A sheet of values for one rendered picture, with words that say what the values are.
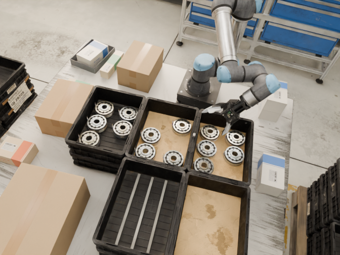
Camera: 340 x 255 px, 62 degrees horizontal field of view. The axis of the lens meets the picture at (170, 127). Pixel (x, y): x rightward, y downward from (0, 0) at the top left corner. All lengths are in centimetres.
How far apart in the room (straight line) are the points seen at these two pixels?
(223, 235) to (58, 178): 77
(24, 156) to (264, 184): 124
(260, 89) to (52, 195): 99
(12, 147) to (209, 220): 107
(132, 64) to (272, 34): 183
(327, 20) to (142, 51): 192
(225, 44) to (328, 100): 228
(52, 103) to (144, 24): 236
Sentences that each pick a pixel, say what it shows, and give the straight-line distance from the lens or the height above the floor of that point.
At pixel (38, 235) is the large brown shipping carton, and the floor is 90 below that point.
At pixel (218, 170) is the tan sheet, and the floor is 83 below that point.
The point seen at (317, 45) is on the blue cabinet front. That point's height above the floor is 42.
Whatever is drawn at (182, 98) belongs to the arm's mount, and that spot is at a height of 77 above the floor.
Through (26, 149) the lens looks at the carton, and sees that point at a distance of 166.
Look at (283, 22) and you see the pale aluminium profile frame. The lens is 318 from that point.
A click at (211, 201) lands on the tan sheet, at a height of 83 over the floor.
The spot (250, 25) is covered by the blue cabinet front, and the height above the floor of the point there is 44.
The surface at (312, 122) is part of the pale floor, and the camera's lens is 315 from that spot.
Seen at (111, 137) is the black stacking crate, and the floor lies 83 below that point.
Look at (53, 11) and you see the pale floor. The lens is 414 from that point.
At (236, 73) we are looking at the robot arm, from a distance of 128.
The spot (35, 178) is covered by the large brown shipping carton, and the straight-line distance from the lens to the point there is 140.
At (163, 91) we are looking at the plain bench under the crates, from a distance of 193.
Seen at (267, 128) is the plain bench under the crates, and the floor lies 70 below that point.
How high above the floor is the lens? 208
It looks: 52 degrees down
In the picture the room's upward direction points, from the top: 8 degrees clockwise
